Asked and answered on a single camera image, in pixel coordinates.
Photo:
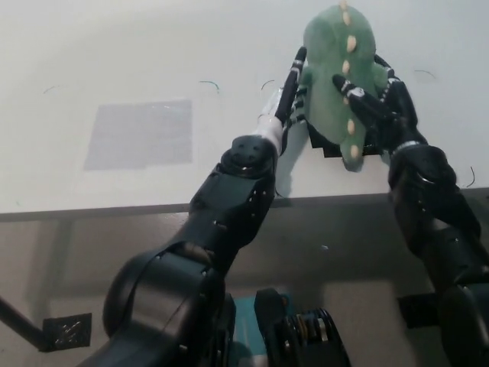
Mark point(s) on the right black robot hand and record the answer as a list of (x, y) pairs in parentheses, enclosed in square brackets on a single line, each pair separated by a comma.
[(397, 111)]

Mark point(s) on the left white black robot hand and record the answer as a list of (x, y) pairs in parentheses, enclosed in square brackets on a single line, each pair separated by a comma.
[(284, 101)]

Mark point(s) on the green plush dinosaur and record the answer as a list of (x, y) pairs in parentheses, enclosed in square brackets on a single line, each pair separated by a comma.
[(328, 88)]

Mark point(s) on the black tape patch on table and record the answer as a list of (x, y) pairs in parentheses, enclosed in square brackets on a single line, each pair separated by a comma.
[(324, 147)]

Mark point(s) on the grey tape patch on table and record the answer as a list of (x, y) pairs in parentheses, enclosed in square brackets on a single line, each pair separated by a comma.
[(137, 134)]

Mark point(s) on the black teal robot torso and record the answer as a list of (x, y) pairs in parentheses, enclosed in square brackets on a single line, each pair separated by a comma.
[(290, 329)]

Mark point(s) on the black table leg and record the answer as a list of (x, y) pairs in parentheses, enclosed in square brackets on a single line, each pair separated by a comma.
[(19, 319)]

